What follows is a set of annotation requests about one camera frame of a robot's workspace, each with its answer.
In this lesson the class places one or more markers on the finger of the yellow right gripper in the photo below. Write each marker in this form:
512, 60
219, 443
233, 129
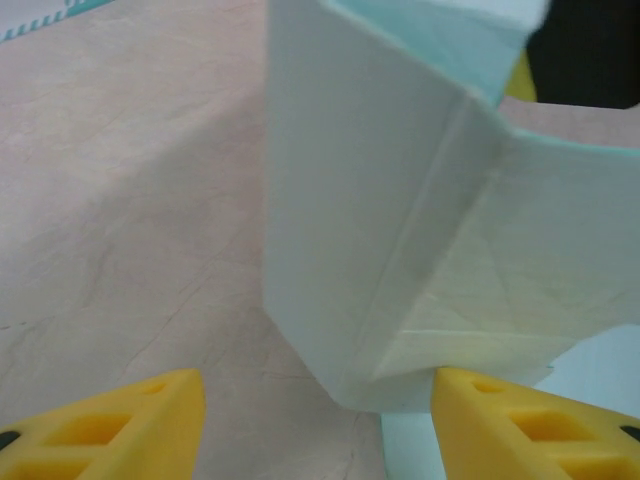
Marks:
522, 80

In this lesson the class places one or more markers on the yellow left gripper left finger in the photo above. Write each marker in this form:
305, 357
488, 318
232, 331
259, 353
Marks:
125, 430

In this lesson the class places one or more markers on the light teal paper box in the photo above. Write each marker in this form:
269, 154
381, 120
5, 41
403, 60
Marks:
375, 200
600, 360

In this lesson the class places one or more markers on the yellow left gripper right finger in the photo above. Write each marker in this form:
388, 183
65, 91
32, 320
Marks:
525, 435

